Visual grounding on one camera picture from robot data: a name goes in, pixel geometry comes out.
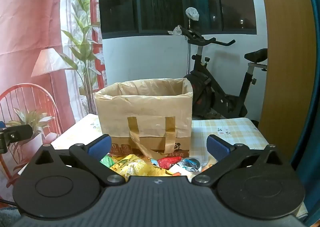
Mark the wooden door panel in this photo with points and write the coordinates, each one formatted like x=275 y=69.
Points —
x=282 y=54

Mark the crumpled clear plastic wrap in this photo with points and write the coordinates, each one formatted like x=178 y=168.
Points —
x=176 y=30

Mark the black blue round snack packet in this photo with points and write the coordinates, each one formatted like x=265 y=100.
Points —
x=191 y=163

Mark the black exercise bike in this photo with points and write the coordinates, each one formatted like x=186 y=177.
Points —
x=215 y=92

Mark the printed pink wall cloth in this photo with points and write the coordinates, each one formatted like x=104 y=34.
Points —
x=25 y=29

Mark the green snack packet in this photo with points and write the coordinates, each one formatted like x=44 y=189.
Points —
x=107 y=161

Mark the teal fuzzy cloth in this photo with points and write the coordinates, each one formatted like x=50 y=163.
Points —
x=7 y=217

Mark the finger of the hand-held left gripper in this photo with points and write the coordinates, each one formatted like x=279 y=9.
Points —
x=18 y=133

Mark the small orange snack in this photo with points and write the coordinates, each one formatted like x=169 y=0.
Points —
x=176 y=174

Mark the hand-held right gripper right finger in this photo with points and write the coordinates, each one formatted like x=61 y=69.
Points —
x=217 y=148

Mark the white snack packet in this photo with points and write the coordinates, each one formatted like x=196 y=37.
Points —
x=175 y=168

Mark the white plastic bag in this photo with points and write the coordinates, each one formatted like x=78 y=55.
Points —
x=192 y=13

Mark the metal pole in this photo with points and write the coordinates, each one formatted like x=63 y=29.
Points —
x=189 y=54

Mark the cardboard box with plastic liner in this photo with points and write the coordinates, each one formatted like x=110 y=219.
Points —
x=145 y=107

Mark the teal curtain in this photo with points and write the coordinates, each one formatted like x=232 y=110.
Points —
x=311 y=117

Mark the yellow snack packet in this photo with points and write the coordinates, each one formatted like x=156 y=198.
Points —
x=132 y=167

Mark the dark window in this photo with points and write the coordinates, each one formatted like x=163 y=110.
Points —
x=162 y=9

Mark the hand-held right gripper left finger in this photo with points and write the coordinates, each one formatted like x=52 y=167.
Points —
x=98 y=145

